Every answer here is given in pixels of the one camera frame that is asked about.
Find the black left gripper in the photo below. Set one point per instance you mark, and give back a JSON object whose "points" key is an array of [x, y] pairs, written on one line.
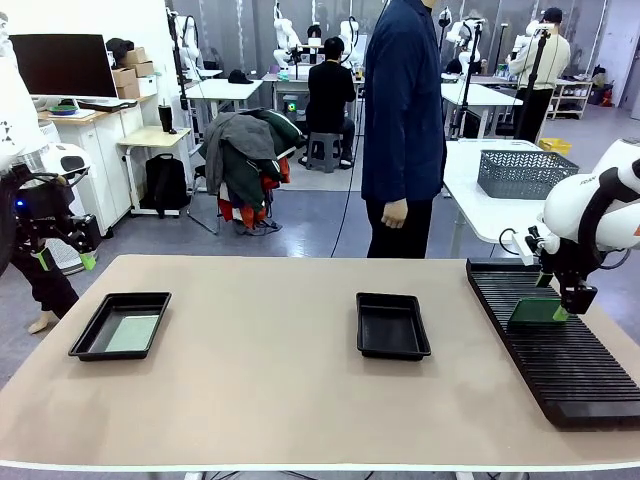
{"points": [[40, 210]]}

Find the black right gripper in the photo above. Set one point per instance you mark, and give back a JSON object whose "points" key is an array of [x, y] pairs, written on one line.
{"points": [[570, 265]]}

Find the black ESD tray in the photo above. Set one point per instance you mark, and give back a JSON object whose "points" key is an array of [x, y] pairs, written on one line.
{"points": [[392, 327], [95, 325]]}

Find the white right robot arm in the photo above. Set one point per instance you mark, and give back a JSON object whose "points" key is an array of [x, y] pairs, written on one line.
{"points": [[565, 210]]}

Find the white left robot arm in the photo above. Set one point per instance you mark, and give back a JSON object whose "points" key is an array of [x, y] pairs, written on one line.
{"points": [[15, 100]]}

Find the person's bare hand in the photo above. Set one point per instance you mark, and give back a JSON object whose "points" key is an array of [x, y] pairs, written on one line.
{"points": [[395, 214]]}

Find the white air purifier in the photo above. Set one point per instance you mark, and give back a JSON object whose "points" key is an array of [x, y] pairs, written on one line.
{"points": [[65, 252]]}

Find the black slotted board rack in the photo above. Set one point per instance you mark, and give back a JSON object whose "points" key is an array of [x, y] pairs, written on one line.
{"points": [[560, 365]]}

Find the white storage cabinet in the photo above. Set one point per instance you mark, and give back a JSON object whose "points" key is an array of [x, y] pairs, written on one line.
{"points": [[110, 160]]}

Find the white table with basket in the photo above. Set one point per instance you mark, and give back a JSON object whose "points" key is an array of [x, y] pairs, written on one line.
{"points": [[480, 215]]}

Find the black backpack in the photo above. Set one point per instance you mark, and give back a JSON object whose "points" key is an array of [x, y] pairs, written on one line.
{"points": [[167, 182]]}

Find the grey plastic mesh basket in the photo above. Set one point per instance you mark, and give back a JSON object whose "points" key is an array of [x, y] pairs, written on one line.
{"points": [[525, 172]]}

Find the green plate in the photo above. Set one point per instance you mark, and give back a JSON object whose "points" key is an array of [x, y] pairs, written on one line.
{"points": [[64, 109]]}

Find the small white side table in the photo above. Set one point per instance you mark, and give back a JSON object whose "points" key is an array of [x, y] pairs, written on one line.
{"points": [[155, 137]]}

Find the yellow plastic bin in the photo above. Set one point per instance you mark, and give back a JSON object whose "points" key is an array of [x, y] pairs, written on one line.
{"points": [[555, 146]]}

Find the black keyboard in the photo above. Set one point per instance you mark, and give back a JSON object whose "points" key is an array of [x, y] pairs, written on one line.
{"points": [[105, 104]]}

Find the black tumbler cup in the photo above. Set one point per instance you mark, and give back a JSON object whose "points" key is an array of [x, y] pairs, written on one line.
{"points": [[165, 119]]}

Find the brown cardboard box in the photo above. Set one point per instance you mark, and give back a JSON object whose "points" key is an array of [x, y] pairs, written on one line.
{"points": [[128, 91], [124, 76], [144, 69], [136, 56]]}

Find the black computer monitor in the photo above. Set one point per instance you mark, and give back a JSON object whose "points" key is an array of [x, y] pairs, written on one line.
{"points": [[62, 65]]}

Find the light wooden shelf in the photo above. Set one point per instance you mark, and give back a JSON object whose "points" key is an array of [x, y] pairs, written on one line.
{"points": [[570, 100]]}

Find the pile of coats on chair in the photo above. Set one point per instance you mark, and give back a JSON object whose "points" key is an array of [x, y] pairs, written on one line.
{"points": [[240, 160]]}

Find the red fire extinguisher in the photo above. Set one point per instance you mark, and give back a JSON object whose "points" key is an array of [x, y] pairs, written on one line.
{"points": [[606, 96]]}

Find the white desk with cap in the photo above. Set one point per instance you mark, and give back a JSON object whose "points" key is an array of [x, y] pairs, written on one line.
{"points": [[225, 92]]}

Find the person in beige top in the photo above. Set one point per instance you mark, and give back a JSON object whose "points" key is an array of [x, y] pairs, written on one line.
{"points": [[542, 65]]}

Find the black cap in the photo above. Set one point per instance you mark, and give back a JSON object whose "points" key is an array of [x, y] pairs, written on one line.
{"points": [[241, 77]]}

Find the person in navy jacket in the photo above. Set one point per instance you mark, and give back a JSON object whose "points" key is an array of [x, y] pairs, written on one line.
{"points": [[400, 100]]}

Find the grey plastic stool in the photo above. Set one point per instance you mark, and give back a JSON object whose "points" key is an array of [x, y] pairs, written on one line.
{"points": [[324, 150]]}

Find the seated person in black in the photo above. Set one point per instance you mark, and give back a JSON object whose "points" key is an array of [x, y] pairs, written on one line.
{"points": [[330, 95]]}

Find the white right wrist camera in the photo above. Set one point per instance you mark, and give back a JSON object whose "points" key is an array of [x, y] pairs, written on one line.
{"points": [[522, 250]]}

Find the black camera tripod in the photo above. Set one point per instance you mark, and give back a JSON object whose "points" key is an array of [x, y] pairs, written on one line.
{"points": [[467, 85], [532, 85]]}

